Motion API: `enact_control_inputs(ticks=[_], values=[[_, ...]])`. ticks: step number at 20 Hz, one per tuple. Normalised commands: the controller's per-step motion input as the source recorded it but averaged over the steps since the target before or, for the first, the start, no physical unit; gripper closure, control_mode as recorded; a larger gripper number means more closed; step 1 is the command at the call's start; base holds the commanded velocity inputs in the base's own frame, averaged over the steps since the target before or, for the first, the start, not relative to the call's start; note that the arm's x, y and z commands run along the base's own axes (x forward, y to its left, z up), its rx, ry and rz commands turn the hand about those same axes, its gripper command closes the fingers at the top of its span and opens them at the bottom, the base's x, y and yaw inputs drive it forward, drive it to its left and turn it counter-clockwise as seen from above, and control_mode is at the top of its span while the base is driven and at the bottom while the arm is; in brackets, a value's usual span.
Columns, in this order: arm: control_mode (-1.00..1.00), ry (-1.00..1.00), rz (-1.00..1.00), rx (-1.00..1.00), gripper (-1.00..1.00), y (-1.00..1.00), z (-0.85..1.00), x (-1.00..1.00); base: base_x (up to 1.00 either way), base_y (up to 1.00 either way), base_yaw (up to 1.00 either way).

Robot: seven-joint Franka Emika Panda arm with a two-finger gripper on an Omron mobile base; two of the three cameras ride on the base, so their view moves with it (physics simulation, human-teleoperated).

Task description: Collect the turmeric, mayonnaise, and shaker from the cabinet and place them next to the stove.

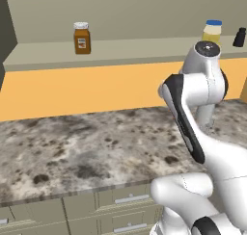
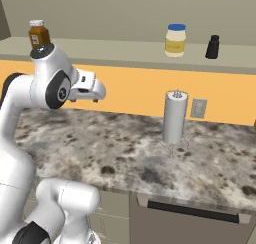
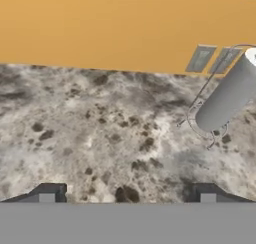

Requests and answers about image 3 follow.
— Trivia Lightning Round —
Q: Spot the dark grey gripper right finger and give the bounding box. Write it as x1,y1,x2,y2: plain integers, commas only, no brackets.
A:
191,182,253,203

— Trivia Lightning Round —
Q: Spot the white paper towel roll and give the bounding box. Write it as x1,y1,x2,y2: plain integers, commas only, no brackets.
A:
194,47,256,133

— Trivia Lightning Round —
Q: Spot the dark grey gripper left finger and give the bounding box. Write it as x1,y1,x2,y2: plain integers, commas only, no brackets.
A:
2,182,68,203

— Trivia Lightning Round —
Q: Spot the grey wall socket plate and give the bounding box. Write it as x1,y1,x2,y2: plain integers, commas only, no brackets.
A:
185,44,218,73
208,46,244,75

